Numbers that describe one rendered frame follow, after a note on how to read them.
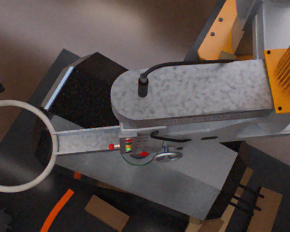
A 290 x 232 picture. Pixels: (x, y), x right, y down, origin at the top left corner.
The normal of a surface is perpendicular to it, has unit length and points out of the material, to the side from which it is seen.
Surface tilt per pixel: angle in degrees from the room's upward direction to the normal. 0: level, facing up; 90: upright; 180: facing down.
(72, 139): 2
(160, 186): 45
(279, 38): 0
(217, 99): 0
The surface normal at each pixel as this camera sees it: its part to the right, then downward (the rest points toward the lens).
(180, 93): 0.03, -0.31
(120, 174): -0.28, 0.39
